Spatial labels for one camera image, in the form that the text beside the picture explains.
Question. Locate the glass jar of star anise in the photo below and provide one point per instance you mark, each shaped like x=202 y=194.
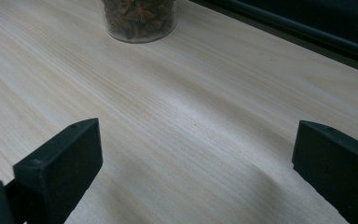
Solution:
x=140 y=20

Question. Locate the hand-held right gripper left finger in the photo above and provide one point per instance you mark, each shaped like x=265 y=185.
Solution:
x=59 y=171

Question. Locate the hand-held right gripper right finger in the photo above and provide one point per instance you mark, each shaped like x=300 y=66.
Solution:
x=338 y=168

